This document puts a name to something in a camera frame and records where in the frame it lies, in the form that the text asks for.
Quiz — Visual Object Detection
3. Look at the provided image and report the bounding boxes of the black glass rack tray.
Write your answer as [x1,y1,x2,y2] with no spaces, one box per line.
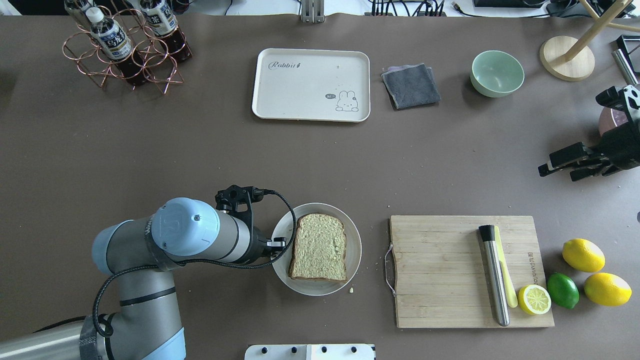
[615,34,640,69]

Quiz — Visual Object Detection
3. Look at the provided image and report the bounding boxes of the green ceramic bowl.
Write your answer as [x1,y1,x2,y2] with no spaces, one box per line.
[470,50,525,98]

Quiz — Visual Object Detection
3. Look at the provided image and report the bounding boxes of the yellow lemon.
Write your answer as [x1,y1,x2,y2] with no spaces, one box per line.
[561,238,606,273]
[583,272,633,306]

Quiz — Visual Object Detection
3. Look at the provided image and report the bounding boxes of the green lime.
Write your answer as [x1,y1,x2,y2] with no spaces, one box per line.
[546,272,579,309]

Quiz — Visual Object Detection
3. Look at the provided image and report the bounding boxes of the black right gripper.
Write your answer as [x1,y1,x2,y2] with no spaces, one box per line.
[538,85,640,182]

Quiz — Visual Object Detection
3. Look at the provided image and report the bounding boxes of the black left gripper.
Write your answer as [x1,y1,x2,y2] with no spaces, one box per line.
[215,185,288,264]

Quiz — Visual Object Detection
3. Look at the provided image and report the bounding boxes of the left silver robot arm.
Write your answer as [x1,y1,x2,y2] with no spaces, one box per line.
[1,158,638,360]

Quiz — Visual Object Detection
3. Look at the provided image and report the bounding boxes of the tea bottle upper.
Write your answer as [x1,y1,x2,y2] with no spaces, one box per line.
[86,6,147,86]

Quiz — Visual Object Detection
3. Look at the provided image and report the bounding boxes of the yellow lemon upper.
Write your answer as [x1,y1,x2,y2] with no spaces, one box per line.
[561,238,606,273]

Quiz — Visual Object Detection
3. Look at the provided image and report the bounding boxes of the yellow plastic knife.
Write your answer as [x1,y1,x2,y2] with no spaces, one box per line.
[493,225,519,308]

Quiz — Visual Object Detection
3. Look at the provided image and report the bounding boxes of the tea bottle lower left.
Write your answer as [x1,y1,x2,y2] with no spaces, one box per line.
[138,0,192,63]

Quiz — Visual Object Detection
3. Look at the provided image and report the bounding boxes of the bread slice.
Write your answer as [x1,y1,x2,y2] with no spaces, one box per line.
[288,213,347,283]

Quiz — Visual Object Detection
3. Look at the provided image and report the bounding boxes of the half cut lemon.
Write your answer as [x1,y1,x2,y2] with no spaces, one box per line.
[518,284,552,316]

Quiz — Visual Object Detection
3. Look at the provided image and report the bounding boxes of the wooden cup stand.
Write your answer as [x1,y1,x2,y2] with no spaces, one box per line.
[539,0,639,82]

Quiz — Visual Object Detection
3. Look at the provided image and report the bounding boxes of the wooden cutting board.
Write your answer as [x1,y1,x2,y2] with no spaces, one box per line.
[390,215,546,329]

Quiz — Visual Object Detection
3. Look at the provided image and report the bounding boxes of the white round plate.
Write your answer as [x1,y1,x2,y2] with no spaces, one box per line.
[272,202,362,296]

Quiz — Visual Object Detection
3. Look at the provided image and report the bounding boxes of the pink bowl of ice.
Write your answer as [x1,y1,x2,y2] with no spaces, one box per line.
[598,107,627,136]

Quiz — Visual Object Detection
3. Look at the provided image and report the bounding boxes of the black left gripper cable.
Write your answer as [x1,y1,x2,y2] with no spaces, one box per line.
[92,189,298,339]

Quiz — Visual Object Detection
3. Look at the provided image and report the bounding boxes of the cream rabbit tray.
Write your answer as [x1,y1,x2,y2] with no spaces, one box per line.
[251,48,371,123]

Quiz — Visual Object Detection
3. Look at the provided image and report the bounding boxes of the steel muddler black tip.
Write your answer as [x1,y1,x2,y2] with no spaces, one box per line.
[478,224,510,327]

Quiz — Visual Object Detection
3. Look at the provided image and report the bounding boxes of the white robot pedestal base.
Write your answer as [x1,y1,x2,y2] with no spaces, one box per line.
[244,342,377,360]

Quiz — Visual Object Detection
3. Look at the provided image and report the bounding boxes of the yellow lemon lower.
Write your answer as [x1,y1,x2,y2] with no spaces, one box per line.
[583,272,633,306]

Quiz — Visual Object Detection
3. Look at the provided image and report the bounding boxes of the grey folded cloth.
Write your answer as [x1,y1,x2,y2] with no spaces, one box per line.
[381,63,441,110]

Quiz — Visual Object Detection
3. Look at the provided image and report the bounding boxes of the copper wire bottle rack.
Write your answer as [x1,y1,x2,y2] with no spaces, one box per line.
[62,0,193,94]

